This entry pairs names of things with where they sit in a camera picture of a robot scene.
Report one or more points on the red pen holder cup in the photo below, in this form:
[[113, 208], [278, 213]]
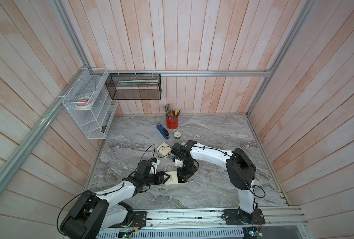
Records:
[[172, 121]]

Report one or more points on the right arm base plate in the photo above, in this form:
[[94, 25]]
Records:
[[239, 217]]

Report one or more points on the tape roll on shelf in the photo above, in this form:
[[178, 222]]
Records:
[[84, 102]]

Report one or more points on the blue stapler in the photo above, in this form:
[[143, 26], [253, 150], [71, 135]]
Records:
[[164, 132]]

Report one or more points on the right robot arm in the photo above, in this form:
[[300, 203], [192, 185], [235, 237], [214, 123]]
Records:
[[240, 168]]

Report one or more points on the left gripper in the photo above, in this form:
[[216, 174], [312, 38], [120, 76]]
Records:
[[160, 178]]

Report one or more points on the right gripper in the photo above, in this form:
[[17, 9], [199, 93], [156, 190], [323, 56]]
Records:
[[183, 176]]

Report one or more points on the white wire wall shelf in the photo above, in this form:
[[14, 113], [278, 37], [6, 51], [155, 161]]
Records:
[[95, 121]]

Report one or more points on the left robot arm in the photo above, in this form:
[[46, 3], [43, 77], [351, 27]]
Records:
[[94, 212]]

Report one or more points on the green sticker roll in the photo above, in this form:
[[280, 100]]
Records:
[[177, 135]]

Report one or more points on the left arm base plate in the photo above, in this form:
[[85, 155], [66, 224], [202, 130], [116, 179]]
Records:
[[136, 220]]

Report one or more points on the aluminium front rail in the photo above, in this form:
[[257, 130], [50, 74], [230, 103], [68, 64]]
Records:
[[211, 218]]

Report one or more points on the black mesh wall basket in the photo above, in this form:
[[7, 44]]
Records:
[[134, 86]]

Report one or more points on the small cream jewelry box front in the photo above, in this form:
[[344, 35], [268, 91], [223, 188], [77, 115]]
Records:
[[174, 179]]

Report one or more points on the pens in cup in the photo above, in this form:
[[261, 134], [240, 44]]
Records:
[[170, 114]]

